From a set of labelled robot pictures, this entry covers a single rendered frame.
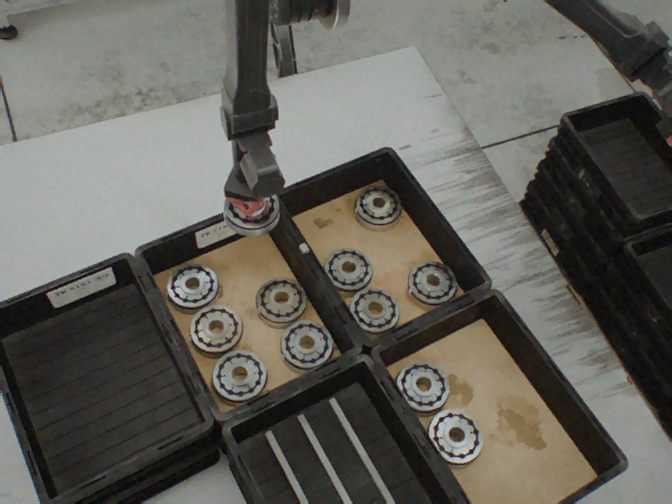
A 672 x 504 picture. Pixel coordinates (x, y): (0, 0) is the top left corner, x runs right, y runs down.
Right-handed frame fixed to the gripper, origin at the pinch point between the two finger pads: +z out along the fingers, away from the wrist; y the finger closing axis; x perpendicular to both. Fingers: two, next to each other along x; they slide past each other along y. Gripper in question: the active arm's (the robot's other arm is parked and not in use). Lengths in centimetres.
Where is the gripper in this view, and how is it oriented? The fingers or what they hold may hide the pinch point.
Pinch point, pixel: (251, 201)
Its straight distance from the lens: 136.1
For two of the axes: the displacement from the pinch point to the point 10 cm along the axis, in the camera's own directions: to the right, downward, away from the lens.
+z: -0.7, 5.1, 8.6
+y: 2.7, -8.2, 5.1
